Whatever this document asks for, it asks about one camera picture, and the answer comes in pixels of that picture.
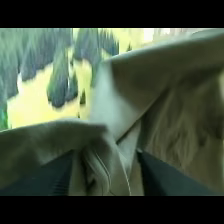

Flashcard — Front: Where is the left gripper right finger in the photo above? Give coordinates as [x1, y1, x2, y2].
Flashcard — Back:
[136, 150, 218, 197]

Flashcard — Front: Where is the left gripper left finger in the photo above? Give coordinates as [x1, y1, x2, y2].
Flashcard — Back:
[0, 150, 75, 197]

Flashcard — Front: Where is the dark brown shirt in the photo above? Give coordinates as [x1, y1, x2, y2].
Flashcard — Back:
[0, 28, 224, 197]

